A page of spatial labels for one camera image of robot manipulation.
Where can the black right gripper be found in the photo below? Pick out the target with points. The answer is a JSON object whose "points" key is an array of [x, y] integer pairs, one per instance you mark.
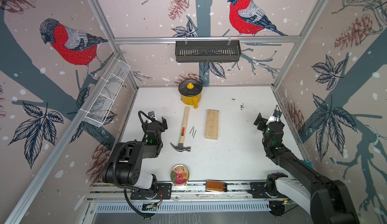
{"points": [[263, 123]]}

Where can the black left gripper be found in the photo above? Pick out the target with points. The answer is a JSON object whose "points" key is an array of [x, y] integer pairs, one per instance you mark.
{"points": [[160, 126]]}

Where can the wooden handled claw hammer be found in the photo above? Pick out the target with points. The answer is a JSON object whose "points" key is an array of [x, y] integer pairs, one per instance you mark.
{"points": [[180, 146]]}

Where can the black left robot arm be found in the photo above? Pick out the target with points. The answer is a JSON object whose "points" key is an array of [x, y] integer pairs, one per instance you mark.
{"points": [[123, 168]]}

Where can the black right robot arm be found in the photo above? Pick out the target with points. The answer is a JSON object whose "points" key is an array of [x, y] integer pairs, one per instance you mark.
{"points": [[327, 201]]}

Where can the yellow pot with glass lid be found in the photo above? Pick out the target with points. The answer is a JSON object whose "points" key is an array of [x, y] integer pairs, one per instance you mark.
{"points": [[190, 92]]}

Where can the wooden block with nails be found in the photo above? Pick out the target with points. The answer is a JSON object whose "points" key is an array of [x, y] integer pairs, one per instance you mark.
{"points": [[212, 125]]}

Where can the round decorated tin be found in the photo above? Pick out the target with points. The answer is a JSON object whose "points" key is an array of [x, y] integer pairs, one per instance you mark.
{"points": [[179, 175]]}

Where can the small brown box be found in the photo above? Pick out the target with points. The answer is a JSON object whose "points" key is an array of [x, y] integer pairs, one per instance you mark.
{"points": [[216, 186]]}

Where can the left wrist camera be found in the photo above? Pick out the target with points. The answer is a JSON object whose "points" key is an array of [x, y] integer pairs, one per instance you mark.
{"points": [[151, 114]]}

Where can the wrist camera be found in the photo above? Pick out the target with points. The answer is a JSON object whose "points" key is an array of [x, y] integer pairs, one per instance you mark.
{"points": [[274, 116], [151, 114]]}

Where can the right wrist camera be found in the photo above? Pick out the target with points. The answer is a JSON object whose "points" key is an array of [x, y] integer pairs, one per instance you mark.
{"points": [[274, 116]]}

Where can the white wire mesh shelf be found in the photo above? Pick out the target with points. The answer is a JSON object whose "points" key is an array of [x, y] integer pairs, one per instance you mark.
{"points": [[100, 111]]}

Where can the black hanging wall basket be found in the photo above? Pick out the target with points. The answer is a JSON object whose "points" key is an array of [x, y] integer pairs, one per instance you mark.
{"points": [[207, 51]]}

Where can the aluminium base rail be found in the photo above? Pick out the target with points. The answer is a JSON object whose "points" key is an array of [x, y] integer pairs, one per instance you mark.
{"points": [[193, 191]]}

